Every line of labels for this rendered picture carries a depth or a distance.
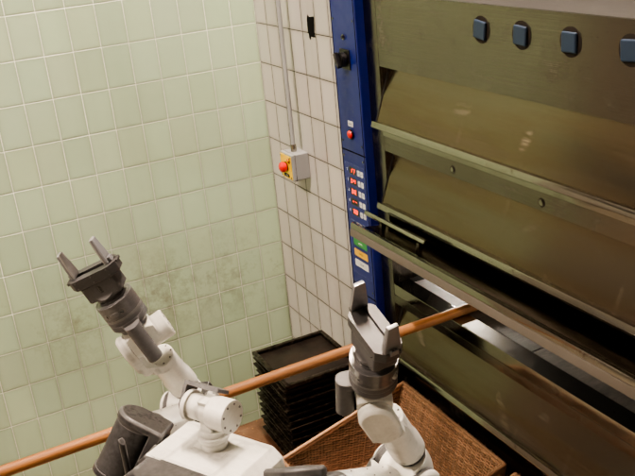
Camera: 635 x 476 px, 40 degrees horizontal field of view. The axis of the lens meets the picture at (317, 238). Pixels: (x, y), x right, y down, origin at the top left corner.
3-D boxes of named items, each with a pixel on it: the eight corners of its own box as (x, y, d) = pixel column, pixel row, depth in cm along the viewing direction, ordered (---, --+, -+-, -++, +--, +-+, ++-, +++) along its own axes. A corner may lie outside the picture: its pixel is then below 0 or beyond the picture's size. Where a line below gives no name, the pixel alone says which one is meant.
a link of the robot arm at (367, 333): (369, 365, 143) (368, 407, 151) (420, 342, 146) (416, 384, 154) (333, 314, 151) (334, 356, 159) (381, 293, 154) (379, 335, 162)
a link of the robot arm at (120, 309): (74, 268, 192) (105, 309, 197) (61, 292, 183) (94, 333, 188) (121, 245, 189) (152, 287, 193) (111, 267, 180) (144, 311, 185)
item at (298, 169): (299, 172, 332) (296, 146, 329) (311, 178, 324) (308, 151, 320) (281, 176, 330) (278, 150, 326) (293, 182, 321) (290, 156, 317)
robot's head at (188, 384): (204, 428, 165) (214, 388, 166) (170, 417, 170) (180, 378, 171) (224, 430, 170) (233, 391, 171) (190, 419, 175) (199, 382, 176)
